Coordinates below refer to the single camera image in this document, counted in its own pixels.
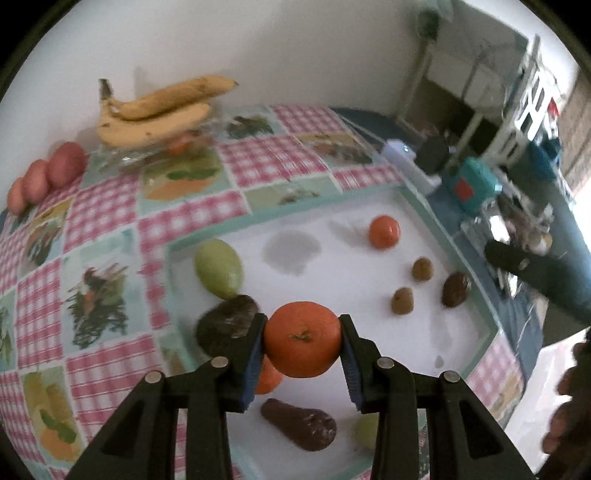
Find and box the white power bank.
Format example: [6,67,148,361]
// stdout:
[381,138,444,195]

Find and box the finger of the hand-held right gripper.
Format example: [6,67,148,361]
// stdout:
[484,240,555,296]

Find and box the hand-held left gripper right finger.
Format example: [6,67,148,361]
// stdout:
[338,314,539,480]

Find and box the metal frame table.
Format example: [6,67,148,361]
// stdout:
[397,28,529,139]

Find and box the pink checked printed tablecloth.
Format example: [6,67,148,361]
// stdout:
[0,104,527,480]

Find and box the person's right hand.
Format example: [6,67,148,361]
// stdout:
[541,339,591,455]

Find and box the teal lidded container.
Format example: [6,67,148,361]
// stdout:
[445,156,502,215]

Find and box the large green mango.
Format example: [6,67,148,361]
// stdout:
[194,239,244,300]

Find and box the bunch of yellow bananas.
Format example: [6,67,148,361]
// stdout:
[98,75,239,121]

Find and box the black power adapter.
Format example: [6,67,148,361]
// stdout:
[417,137,451,176]

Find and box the red apple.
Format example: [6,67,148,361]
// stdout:
[24,159,51,204]
[47,141,88,189]
[6,178,28,216]

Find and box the white plastic chair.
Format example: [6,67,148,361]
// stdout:
[485,34,561,160]

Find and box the short yellow banana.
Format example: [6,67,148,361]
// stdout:
[95,102,212,148]

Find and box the white tray with teal rim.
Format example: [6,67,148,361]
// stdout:
[164,185,502,480]

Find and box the blue tablecloth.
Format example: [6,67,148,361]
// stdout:
[330,107,578,352]

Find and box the small green mango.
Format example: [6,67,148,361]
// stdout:
[355,413,380,450]

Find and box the teal cloth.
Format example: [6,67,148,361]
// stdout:
[526,136,564,185]

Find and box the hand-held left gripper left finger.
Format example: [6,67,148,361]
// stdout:
[65,313,269,480]

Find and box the clear plastic container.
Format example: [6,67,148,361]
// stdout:
[99,117,222,174]

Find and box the dark brown avocado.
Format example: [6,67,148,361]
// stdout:
[260,398,338,452]
[441,271,472,308]
[195,294,260,358]

